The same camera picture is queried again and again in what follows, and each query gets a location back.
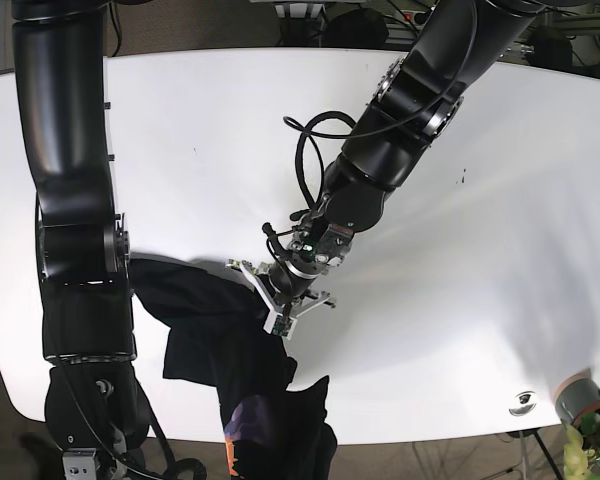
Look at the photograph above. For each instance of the grey plant pot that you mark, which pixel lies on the grey plant pot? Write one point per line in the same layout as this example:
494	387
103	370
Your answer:
576	396

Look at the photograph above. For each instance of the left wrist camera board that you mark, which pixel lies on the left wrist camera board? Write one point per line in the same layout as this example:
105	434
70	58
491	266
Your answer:
280	325

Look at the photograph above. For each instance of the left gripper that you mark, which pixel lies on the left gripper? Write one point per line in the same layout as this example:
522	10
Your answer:
284	295

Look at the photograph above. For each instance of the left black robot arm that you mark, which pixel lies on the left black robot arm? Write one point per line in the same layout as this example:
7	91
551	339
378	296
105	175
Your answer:
414	101

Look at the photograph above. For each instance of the green potted plant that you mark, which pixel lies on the green potted plant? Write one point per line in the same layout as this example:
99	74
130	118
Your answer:
581	453

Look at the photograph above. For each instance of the black T-shirt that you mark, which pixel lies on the black T-shirt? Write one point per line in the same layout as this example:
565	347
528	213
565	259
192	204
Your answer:
216	338

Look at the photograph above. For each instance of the right silver table grommet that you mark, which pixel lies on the right silver table grommet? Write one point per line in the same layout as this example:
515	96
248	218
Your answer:
523	403

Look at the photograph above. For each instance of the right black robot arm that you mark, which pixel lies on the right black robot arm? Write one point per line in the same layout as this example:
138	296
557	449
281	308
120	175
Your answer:
95	409

